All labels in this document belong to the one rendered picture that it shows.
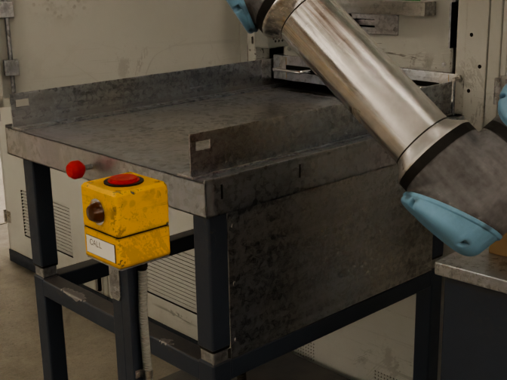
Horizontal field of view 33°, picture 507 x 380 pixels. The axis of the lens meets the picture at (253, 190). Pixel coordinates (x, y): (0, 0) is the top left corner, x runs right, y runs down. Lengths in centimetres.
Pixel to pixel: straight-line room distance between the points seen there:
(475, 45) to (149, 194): 87
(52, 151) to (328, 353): 93
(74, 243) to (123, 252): 196
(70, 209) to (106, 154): 152
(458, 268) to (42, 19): 120
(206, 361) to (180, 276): 114
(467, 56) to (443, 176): 73
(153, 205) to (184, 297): 150
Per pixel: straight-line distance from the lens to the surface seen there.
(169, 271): 257
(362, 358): 210
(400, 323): 198
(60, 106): 178
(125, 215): 104
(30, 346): 277
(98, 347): 270
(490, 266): 122
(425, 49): 185
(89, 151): 150
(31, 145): 168
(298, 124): 142
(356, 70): 109
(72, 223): 298
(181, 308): 257
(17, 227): 335
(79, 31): 206
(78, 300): 170
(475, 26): 172
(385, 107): 107
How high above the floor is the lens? 118
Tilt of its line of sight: 16 degrees down
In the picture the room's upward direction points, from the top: 1 degrees counter-clockwise
